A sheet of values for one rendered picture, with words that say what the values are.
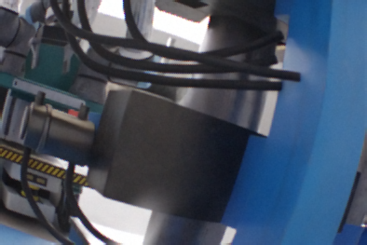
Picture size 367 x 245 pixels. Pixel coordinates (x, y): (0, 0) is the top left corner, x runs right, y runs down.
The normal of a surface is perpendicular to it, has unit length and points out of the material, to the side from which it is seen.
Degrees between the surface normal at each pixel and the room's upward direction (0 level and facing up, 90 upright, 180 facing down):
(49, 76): 90
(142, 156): 90
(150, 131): 90
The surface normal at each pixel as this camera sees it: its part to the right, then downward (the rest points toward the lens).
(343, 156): 0.41, 0.08
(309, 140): -0.87, -0.27
